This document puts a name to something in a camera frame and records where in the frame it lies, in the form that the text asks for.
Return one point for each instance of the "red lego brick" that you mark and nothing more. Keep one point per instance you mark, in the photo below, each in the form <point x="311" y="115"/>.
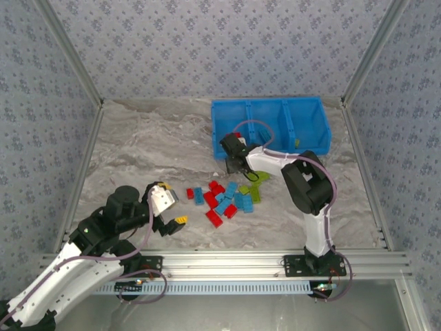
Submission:
<point x="213" y="184"/>
<point x="189" y="193"/>
<point x="214" y="219"/>
<point x="236" y="134"/>
<point x="210" y="200"/>
<point x="231" y="211"/>
<point x="218" y="190"/>

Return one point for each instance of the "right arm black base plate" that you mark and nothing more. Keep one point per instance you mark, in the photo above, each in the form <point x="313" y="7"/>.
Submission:
<point x="293" y="265"/>

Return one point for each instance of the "aluminium corner post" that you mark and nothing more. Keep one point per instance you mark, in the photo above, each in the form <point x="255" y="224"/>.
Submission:
<point x="72" y="51"/>
<point x="373" y="51"/>

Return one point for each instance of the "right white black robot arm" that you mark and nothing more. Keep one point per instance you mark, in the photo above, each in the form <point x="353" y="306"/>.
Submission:
<point x="317" y="234"/>

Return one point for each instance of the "blue three-compartment bin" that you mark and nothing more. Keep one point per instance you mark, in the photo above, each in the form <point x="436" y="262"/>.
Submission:
<point x="310" y="113"/>

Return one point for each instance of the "small controller board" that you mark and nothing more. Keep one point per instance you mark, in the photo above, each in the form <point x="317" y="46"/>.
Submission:
<point x="324" y="287"/>
<point x="129" y="285"/>

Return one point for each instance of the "aluminium side rail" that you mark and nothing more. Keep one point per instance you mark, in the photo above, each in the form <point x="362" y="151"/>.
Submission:
<point x="81" y="172"/>
<point x="366" y="172"/>

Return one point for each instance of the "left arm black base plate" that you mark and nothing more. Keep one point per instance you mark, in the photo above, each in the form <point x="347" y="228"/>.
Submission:
<point x="156" y="265"/>

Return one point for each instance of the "aluminium cross rail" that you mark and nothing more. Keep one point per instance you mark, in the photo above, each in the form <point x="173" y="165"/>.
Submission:
<point x="224" y="263"/>

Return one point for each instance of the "aluminium frame leg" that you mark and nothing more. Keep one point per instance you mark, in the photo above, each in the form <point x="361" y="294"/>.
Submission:
<point x="413" y="307"/>

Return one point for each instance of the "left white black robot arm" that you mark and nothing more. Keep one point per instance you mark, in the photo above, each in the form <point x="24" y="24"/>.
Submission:
<point x="51" y="276"/>

